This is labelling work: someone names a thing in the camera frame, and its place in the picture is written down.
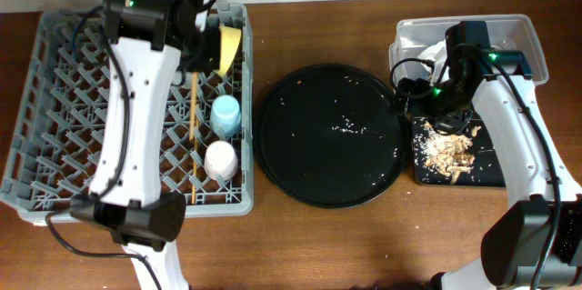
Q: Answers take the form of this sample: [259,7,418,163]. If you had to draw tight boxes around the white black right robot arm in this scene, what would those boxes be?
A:
[390,15,581,289]

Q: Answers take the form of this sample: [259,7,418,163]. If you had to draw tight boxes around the pink plastic cup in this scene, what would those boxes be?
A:
[204,140,238,180]

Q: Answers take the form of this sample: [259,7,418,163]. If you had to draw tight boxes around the clear plastic waste bin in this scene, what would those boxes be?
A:
[389,14,549,85]

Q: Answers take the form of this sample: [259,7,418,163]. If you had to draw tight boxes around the wooden chopstick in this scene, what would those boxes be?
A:
[190,113,198,205]
[189,72,198,143]

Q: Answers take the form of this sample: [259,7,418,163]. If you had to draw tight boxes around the light blue plastic cup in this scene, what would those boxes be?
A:
[210,95,242,139]

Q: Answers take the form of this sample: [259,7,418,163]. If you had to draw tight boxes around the round black serving tray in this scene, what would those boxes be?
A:
[253,64,411,208]

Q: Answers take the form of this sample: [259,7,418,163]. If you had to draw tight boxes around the black rectangular waste tray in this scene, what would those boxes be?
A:
[411,115,505,187]

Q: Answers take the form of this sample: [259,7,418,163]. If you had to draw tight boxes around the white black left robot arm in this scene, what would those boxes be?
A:
[68,0,217,289]

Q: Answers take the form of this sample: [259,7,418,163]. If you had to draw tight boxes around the peanut shell food scraps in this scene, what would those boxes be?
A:
[413,120,476,185]

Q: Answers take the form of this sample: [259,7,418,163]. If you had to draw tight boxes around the yellow bowl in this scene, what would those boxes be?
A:
[215,25,242,77]

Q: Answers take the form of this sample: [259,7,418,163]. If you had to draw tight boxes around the grey round plate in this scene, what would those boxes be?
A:
[171,67,194,89]

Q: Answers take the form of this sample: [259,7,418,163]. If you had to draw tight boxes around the grey plastic dishwasher rack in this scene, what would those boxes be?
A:
[1,4,254,225]

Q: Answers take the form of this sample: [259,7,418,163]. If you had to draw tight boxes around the white paper napkin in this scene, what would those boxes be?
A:
[418,40,447,84]

